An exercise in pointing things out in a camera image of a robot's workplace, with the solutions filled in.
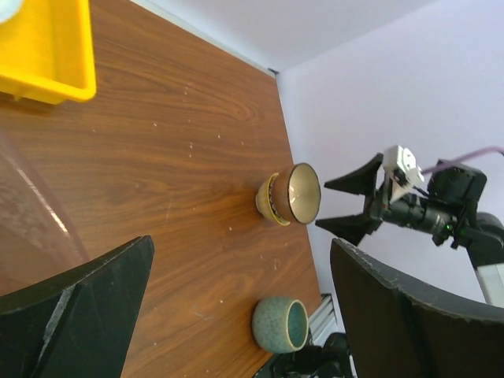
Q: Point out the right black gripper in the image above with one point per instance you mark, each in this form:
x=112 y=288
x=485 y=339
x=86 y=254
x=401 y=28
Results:
x=411 y=211

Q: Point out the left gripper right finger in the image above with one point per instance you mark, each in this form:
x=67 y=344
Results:
x=400 y=326

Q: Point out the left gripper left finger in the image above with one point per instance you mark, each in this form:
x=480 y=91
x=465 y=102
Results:
x=78 y=323

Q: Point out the cream patterned bowl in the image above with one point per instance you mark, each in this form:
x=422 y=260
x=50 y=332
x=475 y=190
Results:
x=290 y=196

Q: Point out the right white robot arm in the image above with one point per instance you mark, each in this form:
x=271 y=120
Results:
x=480 y=233

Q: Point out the clear pink plastic bin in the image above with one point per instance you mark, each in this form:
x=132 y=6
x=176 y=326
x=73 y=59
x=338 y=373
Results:
x=38 y=239

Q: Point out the teal ceramic mug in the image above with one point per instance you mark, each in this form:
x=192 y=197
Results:
x=280 y=325

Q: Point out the yellow plastic tray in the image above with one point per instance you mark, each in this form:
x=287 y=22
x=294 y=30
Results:
x=47 y=51

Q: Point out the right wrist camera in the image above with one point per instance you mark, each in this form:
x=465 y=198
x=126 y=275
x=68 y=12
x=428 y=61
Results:
x=400 y=166

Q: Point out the aluminium frame rail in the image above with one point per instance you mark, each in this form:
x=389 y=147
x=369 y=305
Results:
x=322 y=323

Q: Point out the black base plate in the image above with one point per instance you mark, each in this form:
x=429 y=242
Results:
x=330 y=360

